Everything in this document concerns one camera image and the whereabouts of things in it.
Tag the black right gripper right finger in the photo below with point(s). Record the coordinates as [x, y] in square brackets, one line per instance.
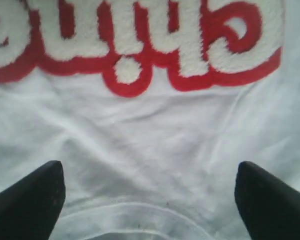
[268, 207]

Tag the white t-shirt red patch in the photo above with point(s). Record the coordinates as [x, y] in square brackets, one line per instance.
[150, 106]

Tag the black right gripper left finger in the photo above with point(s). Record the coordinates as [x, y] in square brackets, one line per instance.
[30, 208]

